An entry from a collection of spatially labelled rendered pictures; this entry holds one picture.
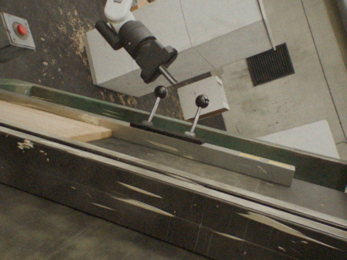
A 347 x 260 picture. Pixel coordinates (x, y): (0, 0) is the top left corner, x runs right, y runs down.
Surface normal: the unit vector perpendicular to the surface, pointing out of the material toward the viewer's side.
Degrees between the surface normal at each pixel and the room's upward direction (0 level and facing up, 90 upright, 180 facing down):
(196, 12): 90
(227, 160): 90
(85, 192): 90
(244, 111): 90
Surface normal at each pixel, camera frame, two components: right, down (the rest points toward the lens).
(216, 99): -0.36, -0.05
